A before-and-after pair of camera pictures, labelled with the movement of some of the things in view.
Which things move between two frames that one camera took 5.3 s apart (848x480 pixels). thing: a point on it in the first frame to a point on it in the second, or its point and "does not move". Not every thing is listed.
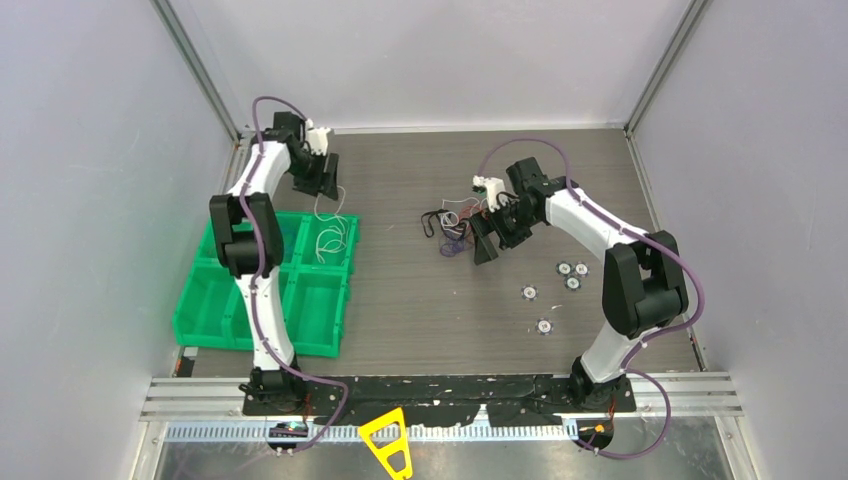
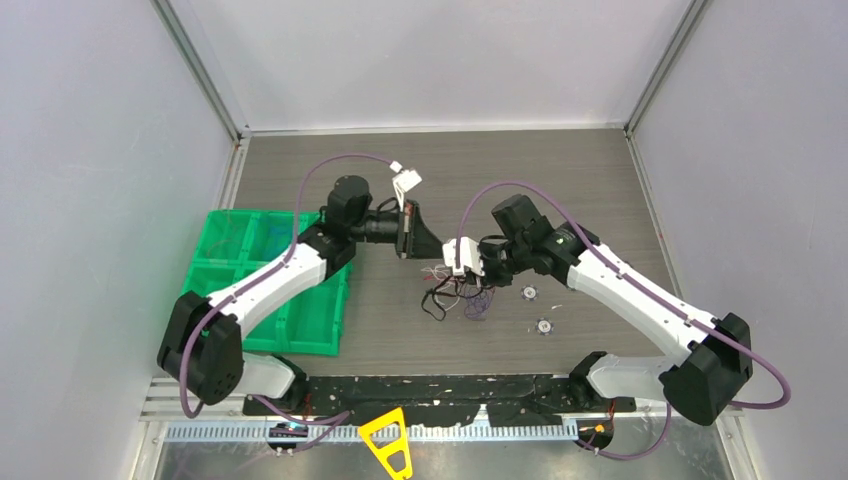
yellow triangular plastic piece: [383, 454] does not move
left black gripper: [327, 181] to [414, 239]
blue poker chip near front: [544, 326] does not move
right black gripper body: [512, 225] to [500, 263]
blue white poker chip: [529, 292] does not move
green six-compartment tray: [314, 277] does not move
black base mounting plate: [507, 400] does not move
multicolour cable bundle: [453, 220] to [450, 288]
